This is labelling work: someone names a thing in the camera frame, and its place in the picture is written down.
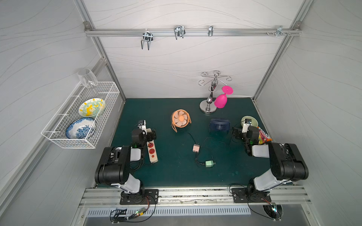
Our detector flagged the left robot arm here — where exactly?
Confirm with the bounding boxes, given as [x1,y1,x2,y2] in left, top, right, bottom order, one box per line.
[94,129,156,195]

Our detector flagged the orange desk fan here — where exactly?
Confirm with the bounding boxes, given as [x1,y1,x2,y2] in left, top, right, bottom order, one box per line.
[171,109,192,133]

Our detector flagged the silver glass holder stand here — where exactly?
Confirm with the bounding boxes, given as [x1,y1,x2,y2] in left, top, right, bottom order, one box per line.
[198,71,232,115]

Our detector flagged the clear glass cup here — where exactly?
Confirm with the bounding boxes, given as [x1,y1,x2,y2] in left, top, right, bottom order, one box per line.
[78,68,98,88]

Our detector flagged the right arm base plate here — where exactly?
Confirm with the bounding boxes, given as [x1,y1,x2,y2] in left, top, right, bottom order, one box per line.
[231,187,272,204]

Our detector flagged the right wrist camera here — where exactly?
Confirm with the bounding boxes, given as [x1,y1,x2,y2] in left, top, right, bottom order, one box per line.
[242,118,252,133]

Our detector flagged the metal double hook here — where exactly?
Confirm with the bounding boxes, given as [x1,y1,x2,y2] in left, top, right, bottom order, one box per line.
[173,25,186,40]
[140,32,154,50]

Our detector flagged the blue white patterned bowl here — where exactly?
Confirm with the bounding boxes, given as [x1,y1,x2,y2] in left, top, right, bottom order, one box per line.
[66,117,97,139]

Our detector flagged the green usb charger plug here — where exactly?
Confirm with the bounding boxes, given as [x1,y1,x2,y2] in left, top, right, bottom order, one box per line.
[205,160,216,168]

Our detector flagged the green ceramic bowl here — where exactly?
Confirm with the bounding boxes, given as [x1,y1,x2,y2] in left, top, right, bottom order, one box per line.
[240,115,258,127]

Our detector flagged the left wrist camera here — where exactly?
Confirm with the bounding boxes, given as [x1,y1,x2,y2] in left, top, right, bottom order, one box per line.
[138,120,147,134]

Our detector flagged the white red power strip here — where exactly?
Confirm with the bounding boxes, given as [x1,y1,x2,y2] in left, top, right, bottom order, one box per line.
[147,140,158,164]

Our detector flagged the small circuit board wires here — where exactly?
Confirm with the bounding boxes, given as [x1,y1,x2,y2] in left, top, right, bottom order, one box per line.
[109,195,156,224]

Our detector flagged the pink usb charger plug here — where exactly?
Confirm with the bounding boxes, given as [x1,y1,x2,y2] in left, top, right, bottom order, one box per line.
[192,144,200,153]

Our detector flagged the aluminium horizontal rail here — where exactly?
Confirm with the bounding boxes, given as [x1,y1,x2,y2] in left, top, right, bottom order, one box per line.
[85,28,302,38]

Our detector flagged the aluminium front frame rail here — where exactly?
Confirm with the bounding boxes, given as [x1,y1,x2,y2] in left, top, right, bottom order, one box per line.
[79,186,312,208]

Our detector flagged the colourful snack packet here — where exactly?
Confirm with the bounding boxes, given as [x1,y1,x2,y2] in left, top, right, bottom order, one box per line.
[257,127,272,145]

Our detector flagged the navy blue desk fan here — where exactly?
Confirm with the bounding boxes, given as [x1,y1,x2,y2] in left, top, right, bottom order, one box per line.
[209,118,230,132]

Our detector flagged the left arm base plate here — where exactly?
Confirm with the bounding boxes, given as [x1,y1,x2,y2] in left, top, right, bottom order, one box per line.
[120,189,159,205]

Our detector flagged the white wire basket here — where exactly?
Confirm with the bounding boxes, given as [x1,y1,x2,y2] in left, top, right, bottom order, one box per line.
[41,82,120,149]

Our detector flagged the metal hook right end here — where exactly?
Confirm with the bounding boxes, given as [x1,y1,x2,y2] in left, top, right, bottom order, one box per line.
[266,26,291,37]

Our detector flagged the small metal hook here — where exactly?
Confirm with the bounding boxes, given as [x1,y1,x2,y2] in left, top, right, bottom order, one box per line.
[208,25,214,37]

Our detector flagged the yellow green patterned bowl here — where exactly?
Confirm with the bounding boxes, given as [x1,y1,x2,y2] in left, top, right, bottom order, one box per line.
[78,98,105,119]

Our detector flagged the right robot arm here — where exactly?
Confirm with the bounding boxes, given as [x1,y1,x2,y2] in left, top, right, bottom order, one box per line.
[232,124,309,194]

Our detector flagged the pink plastic wine glass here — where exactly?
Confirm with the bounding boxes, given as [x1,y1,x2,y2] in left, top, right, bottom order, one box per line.
[215,86,233,109]

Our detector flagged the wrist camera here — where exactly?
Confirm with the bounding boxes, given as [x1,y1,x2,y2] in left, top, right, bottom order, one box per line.
[138,120,147,134]
[242,118,252,133]

